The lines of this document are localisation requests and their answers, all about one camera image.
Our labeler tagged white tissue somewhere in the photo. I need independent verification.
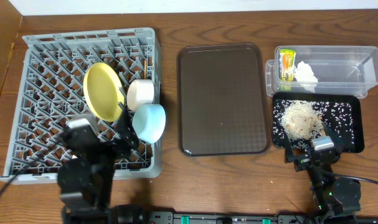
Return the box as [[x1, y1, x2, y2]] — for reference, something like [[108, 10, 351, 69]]
[[295, 61, 318, 93]]

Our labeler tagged light blue bowl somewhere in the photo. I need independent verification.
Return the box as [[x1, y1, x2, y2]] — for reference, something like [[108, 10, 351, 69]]
[[132, 104, 166, 144]]

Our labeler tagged wooden chopstick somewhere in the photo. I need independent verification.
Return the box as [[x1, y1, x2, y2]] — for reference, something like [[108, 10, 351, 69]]
[[143, 59, 148, 79]]

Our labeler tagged yellow round plate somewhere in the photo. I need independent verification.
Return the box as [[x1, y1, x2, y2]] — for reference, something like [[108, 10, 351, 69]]
[[83, 62, 125, 122]]

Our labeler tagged black waste tray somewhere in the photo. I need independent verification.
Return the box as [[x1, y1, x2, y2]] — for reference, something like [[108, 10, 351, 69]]
[[272, 92, 365, 153]]

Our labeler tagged clear plastic waste bin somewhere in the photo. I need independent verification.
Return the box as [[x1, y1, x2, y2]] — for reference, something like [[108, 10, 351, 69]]
[[265, 45, 378, 98]]

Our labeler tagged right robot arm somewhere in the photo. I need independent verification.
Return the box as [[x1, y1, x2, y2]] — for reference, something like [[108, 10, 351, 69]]
[[284, 136, 361, 218]]

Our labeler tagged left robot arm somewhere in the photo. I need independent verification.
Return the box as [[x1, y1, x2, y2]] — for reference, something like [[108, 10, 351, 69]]
[[57, 111, 139, 212]]

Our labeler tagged rice food waste pile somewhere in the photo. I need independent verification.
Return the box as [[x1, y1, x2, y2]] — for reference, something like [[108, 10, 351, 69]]
[[280, 101, 326, 141]]

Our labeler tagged dark brown serving tray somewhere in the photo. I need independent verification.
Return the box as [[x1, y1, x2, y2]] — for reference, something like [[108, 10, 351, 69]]
[[177, 43, 272, 157]]

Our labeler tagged yellow green snack wrapper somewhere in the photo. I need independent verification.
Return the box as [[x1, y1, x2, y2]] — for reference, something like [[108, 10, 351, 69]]
[[279, 49, 296, 82]]

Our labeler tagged grey dishwasher rack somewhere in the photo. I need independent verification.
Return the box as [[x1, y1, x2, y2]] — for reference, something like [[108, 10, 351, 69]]
[[0, 27, 162, 184]]

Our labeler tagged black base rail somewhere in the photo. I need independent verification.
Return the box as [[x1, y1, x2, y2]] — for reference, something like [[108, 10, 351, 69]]
[[61, 205, 378, 224]]

